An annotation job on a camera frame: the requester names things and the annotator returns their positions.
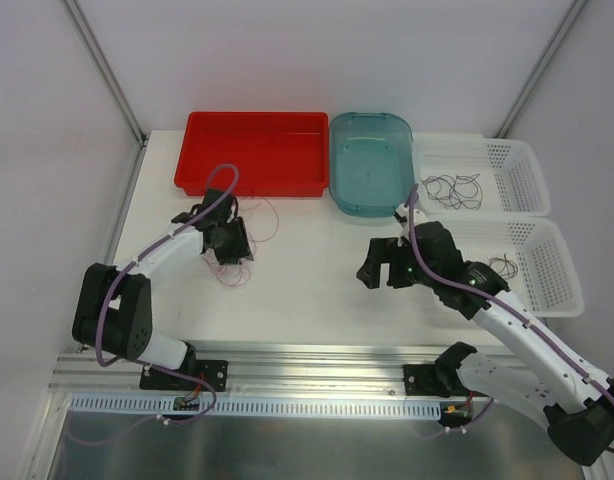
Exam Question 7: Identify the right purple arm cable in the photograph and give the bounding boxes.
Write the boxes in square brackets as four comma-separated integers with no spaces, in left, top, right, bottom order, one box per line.
[405,184,614,451]

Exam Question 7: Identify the right aluminium frame post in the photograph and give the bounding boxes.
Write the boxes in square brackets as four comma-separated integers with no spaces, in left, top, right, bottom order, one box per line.
[495,0,591,138]

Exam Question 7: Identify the upper white perforated basket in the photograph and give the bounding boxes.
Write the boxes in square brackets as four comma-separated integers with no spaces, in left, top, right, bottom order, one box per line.
[412,135,551,217]

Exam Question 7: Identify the white slotted cable duct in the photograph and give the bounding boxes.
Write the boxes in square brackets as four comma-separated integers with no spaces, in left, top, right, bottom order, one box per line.
[69,393,441,421]

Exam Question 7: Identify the pink wires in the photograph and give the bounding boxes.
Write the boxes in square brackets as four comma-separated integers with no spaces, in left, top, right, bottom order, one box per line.
[201,195,281,290]

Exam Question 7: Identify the purple wires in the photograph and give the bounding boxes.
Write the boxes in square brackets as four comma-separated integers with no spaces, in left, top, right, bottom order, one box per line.
[419,172,484,211]

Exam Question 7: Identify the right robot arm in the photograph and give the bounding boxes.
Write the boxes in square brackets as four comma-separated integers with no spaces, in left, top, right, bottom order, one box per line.
[356,219,614,467]

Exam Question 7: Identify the red plastic bin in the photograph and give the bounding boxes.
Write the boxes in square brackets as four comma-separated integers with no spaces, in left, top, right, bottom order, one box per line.
[174,112,329,198]

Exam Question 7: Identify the teal translucent plastic bin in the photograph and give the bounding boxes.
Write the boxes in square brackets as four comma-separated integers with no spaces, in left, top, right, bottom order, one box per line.
[329,112,414,218]

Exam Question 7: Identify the aluminium mounting rail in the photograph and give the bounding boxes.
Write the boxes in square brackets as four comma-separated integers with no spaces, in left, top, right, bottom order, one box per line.
[49,341,446,400]

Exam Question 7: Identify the brown wires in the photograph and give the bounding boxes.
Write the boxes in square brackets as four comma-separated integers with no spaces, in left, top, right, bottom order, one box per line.
[488,255,519,279]

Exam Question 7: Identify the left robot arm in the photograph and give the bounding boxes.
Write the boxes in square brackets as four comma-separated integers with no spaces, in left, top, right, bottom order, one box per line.
[72,189,253,391]

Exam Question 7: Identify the lower white perforated basket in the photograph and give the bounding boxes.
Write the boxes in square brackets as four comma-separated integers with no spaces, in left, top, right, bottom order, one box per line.
[429,214,584,318]

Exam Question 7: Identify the white perforated basket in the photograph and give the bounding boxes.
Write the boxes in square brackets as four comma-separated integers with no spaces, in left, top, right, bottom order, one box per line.
[429,214,584,318]
[412,135,551,217]

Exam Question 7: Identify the aluminium frame post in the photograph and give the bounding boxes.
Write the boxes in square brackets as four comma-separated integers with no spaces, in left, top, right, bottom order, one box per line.
[59,0,148,147]
[495,0,591,138]

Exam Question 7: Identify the left aluminium frame post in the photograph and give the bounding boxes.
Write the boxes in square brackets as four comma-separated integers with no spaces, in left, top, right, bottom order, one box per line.
[59,0,148,147]

